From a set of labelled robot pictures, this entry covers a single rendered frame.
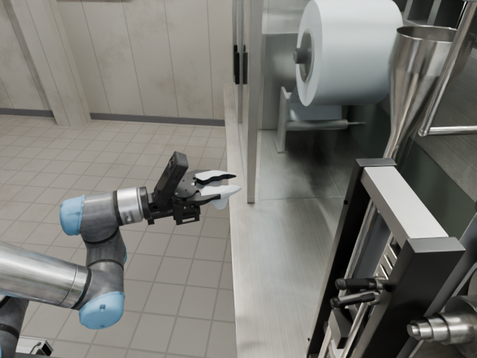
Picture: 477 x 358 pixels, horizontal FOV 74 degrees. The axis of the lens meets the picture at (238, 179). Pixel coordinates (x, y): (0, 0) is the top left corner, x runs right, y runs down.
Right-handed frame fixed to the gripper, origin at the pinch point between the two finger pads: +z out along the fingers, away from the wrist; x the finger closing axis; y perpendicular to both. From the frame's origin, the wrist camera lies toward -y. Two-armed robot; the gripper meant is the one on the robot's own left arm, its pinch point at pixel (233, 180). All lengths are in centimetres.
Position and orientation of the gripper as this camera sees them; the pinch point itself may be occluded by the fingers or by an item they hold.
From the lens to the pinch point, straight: 70.5
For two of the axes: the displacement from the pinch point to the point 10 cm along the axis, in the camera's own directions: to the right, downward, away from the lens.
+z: 9.6, -1.7, 2.3
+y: -0.2, 7.5, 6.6
